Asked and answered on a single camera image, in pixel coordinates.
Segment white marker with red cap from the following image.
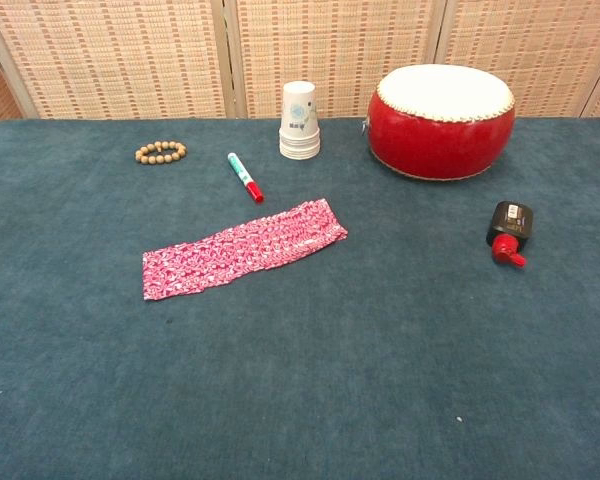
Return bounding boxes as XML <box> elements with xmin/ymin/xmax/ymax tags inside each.
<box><xmin>226</xmin><ymin>152</ymin><xmax>266</xmax><ymax>205</ymax></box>

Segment black bottle with red pump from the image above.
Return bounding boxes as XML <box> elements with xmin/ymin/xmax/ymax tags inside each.
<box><xmin>485</xmin><ymin>200</ymin><xmax>535</xmax><ymax>270</ymax></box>

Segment red drum with white skin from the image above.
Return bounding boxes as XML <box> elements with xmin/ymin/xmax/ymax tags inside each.
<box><xmin>360</xmin><ymin>63</ymin><xmax>517</xmax><ymax>182</ymax></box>

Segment pink red patterned cloth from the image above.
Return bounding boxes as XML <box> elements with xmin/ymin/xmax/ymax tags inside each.
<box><xmin>189</xmin><ymin>197</ymin><xmax>349</xmax><ymax>294</ymax></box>

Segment teal table cloth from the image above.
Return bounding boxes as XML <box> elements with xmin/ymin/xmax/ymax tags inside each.
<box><xmin>0</xmin><ymin>117</ymin><xmax>600</xmax><ymax>480</ymax></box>

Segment wooden bead bracelet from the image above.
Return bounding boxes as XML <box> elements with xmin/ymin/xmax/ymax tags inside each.
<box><xmin>134</xmin><ymin>141</ymin><xmax>188</xmax><ymax>167</ymax></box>

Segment nested white paper cups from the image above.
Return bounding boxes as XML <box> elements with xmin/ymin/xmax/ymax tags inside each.
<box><xmin>278</xmin><ymin>133</ymin><xmax>322</xmax><ymax>162</ymax></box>

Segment floral print paper cup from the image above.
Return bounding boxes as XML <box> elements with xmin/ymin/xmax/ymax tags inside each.
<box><xmin>279</xmin><ymin>81</ymin><xmax>322</xmax><ymax>139</ymax></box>

